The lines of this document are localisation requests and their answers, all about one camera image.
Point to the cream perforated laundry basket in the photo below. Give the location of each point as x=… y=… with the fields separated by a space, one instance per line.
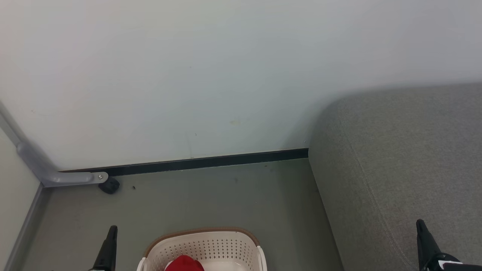
x=211 y=248

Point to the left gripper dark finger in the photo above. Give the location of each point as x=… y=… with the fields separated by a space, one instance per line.
x=106 y=250

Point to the black skirting strip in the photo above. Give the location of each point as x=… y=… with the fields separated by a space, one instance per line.
x=211 y=162

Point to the grey skirting strip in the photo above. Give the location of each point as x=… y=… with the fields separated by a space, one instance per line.
x=25 y=230

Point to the grey fabric sofa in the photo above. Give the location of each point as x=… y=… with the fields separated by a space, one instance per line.
x=395 y=158

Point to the black round caster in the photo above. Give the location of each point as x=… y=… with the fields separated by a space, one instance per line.
x=109 y=185

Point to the grey metal frame leg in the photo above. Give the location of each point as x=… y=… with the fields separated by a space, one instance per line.
x=34 y=160

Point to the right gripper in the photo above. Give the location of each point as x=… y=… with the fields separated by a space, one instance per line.
x=452 y=265

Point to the red garment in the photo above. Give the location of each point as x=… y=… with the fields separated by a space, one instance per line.
x=184 y=264

